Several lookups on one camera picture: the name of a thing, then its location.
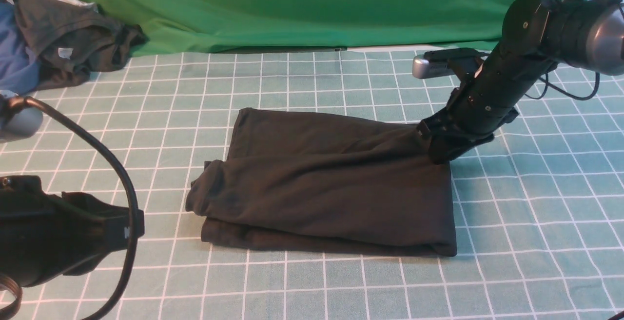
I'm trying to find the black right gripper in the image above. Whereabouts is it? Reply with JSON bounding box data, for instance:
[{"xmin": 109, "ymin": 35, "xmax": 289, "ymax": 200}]
[{"xmin": 416, "ymin": 86, "xmax": 519, "ymax": 164}]

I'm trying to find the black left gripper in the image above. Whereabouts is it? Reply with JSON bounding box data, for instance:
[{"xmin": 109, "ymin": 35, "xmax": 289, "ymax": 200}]
[{"xmin": 0, "ymin": 175, "xmax": 130, "ymax": 287}]

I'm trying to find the dark gray long-sleeve top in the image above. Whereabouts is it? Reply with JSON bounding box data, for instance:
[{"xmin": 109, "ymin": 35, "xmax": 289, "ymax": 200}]
[{"xmin": 185, "ymin": 107, "xmax": 458, "ymax": 257}]

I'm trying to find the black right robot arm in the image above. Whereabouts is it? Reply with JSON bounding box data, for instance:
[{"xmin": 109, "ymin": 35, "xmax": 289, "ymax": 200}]
[{"xmin": 412, "ymin": 0, "xmax": 623, "ymax": 164}]

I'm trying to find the green checkered tablecloth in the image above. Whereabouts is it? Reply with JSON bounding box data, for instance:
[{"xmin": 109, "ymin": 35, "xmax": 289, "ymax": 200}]
[{"xmin": 36, "ymin": 47, "xmax": 624, "ymax": 320}]

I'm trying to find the blue garment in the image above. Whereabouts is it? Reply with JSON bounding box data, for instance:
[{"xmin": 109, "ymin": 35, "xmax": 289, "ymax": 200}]
[{"xmin": 0, "ymin": 0, "xmax": 40, "ymax": 95}]

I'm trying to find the crumpled dark gray garment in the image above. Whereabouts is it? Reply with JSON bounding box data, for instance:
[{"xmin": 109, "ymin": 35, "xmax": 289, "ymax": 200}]
[{"xmin": 14, "ymin": 0, "xmax": 148, "ymax": 91}]

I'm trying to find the green backdrop cloth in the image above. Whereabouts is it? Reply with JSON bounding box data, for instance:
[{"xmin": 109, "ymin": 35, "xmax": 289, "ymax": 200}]
[{"xmin": 82, "ymin": 0, "xmax": 514, "ymax": 56}]

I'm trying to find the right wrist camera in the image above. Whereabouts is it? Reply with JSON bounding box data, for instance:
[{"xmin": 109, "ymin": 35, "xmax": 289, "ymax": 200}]
[{"xmin": 412, "ymin": 47, "xmax": 489, "ymax": 80}]

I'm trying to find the black left camera cable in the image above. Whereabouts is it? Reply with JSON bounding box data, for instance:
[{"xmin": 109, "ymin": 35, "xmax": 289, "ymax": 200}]
[{"xmin": 0, "ymin": 96, "xmax": 142, "ymax": 320}]

